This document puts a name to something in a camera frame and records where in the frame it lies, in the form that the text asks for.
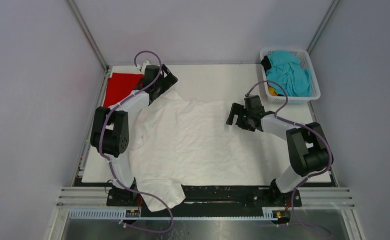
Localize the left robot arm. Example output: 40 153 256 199
90 64 178 206

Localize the white slotted cable duct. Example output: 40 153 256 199
68 207 291 221

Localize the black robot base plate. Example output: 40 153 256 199
106 185 302 216

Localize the white t shirt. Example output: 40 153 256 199
128 91 272 212

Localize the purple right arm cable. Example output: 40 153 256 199
246 80 335 239

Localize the turquoise t shirt in basket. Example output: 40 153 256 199
266 50 312 97

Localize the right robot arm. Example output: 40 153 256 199
226 95 333 206

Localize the yellow garment in basket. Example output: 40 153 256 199
268 85 278 96

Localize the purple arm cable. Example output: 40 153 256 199
246 80 335 239
97 50 175 234

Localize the folded red t shirt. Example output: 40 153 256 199
102 72 144 107

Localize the aluminium frame rail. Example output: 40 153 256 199
65 0 109 70

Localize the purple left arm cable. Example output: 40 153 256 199
97 50 175 234

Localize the white plastic laundry basket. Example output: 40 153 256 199
260 48 321 104

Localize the black garment in basket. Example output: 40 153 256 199
260 55 272 72

